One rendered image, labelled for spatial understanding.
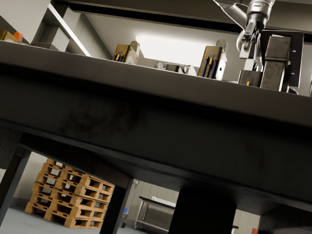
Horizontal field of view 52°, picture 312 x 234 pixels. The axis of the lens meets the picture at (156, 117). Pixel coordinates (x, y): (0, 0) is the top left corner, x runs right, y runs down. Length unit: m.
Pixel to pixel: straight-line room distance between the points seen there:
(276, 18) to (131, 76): 3.37
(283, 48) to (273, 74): 0.07
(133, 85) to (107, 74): 0.04
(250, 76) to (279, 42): 0.19
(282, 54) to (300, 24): 2.94
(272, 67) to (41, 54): 0.52
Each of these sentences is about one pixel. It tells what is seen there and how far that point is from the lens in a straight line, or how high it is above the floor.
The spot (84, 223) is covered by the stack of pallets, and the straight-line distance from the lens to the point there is 4.70.
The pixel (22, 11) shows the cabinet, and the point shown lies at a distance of 3.76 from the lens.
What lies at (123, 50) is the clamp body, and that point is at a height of 1.02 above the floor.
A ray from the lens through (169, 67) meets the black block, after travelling 1.10.
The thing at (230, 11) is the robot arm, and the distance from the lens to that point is 1.59.
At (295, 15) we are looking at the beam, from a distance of 3.81.
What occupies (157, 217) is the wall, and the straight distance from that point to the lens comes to 7.99.
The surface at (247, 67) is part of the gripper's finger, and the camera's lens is 1.34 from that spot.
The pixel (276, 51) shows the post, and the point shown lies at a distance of 0.82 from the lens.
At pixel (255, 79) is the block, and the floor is 0.95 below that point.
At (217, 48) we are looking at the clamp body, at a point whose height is 1.03.
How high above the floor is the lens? 0.52
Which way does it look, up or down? 16 degrees up
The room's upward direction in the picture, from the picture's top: 18 degrees clockwise
